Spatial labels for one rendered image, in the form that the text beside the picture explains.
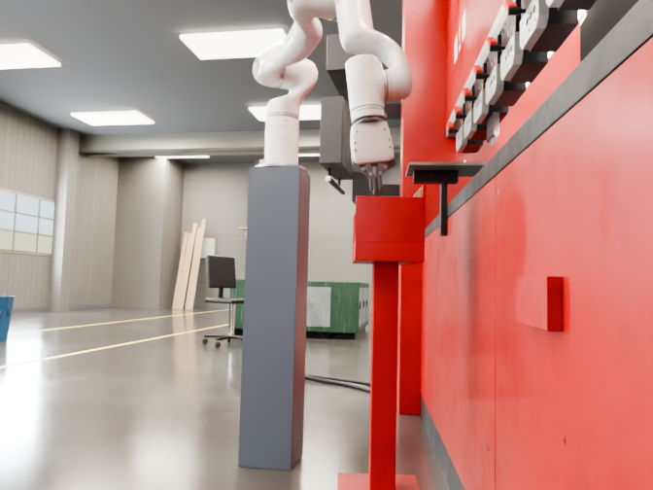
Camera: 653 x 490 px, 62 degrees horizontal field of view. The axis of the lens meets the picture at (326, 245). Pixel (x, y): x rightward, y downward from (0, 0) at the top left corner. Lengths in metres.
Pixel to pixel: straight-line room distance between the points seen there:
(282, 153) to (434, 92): 1.15
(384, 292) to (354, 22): 0.67
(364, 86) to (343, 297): 4.94
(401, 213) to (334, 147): 1.67
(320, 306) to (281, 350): 4.39
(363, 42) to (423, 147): 1.38
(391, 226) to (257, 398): 0.86
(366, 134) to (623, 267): 0.85
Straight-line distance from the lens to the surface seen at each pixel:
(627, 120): 0.62
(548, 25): 1.37
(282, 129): 1.94
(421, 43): 2.95
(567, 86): 0.78
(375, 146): 1.33
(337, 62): 3.08
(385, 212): 1.27
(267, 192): 1.87
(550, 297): 0.76
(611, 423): 0.65
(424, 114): 2.82
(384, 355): 1.34
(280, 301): 1.83
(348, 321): 6.19
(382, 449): 1.38
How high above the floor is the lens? 0.60
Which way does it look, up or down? 4 degrees up
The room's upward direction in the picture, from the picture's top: 1 degrees clockwise
